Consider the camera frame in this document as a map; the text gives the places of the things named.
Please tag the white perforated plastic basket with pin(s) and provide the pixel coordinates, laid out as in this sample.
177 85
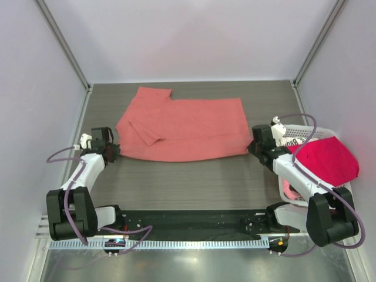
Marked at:
302 180

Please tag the cream printed t-shirt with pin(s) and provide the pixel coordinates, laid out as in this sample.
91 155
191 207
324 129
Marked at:
290 141

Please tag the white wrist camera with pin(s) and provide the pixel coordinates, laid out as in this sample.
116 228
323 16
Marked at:
277 128
84 142

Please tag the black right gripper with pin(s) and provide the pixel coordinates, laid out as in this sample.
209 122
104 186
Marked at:
251 147

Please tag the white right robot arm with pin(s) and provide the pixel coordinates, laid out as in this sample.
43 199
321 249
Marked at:
328 219

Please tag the salmon pink t-shirt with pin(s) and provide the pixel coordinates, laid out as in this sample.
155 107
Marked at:
156 127

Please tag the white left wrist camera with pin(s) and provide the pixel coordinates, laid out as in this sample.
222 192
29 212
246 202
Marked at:
84 142

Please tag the magenta t-shirt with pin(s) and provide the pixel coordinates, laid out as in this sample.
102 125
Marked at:
328 159

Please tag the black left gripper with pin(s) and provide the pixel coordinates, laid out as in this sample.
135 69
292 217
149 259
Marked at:
115 151

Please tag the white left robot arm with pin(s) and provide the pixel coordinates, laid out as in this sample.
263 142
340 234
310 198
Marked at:
70 209

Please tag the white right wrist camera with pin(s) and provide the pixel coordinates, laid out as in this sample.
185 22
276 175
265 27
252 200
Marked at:
277 128

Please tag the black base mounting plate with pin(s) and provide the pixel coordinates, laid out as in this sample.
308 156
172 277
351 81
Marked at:
201 225

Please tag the light pink garment in basket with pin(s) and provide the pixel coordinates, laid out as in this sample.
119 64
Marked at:
288 191

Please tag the white slotted cable duct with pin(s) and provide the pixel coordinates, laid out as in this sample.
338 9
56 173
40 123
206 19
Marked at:
103 243

